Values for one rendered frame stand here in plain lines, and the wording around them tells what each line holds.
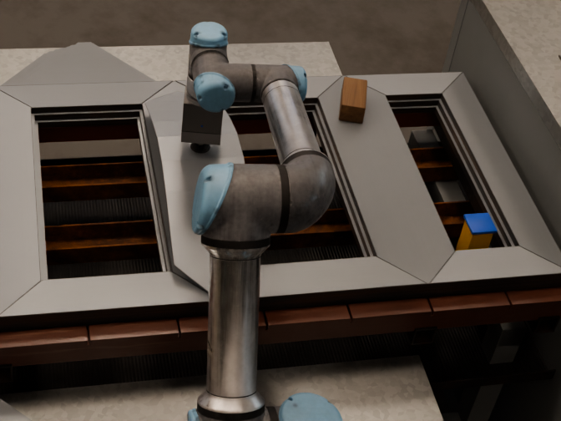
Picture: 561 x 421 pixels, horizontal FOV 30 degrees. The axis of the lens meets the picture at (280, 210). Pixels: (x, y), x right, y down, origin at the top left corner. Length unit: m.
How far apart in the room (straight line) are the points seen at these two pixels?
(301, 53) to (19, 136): 0.92
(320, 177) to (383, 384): 0.68
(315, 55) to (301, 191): 1.36
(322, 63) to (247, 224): 1.36
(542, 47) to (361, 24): 1.98
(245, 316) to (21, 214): 0.73
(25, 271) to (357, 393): 0.74
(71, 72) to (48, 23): 1.62
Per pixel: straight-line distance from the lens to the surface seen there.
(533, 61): 2.65
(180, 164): 2.25
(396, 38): 4.56
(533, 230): 2.45
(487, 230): 2.38
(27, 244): 2.24
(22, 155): 2.44
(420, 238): 2.34
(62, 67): 2.84
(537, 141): 2.57
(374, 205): 2.39
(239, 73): 2.04
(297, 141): 1.84
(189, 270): 2.15
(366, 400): 2.25
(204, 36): 2.09
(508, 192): 2.53
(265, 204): 1.69
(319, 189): 1.73
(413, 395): 2.29
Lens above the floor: 2.45
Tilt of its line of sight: 43 degrees down
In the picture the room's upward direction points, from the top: 9 degrees clockwise
